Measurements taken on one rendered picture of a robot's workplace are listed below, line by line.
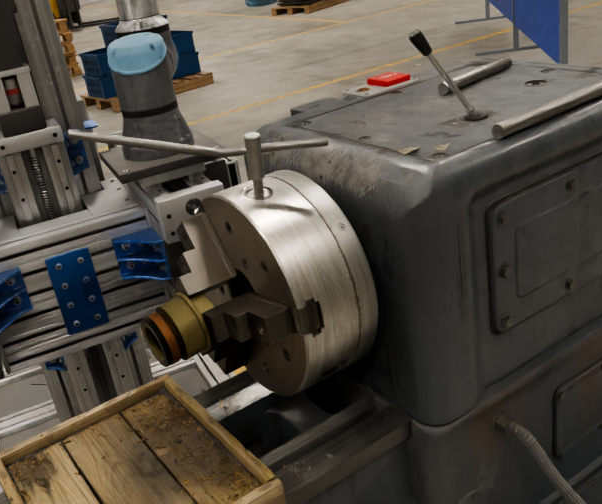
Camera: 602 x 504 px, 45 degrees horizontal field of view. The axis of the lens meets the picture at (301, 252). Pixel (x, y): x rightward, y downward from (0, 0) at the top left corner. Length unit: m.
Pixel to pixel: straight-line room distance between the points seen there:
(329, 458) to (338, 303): 0.24
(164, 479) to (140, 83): 0.78
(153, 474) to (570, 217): 0.73
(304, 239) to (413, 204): 0.15
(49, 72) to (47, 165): 0.20
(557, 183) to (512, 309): 0.20
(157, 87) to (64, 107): 0.25
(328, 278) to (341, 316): 0.06
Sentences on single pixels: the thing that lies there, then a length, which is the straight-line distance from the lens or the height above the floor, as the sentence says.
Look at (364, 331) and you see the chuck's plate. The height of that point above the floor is 1.04.
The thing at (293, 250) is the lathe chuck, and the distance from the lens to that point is 0.95.
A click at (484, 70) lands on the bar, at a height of 1.27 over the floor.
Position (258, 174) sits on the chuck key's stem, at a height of 1.27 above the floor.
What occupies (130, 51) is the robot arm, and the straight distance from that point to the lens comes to 1.52.
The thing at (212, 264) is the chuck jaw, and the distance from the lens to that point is 1.06.
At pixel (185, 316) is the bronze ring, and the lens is 1.01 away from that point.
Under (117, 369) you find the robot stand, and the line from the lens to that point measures 1.81.
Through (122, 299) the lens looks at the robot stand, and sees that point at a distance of 1.61.
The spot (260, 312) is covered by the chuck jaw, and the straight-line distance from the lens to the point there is 0.96.
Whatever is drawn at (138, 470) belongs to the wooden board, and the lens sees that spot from 1.13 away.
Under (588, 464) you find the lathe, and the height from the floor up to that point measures 0.57.
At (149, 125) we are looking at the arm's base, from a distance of 1.54.
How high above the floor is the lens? 1.58
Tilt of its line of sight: 25 degrees down
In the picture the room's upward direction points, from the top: 9 degrees counter-clockwise
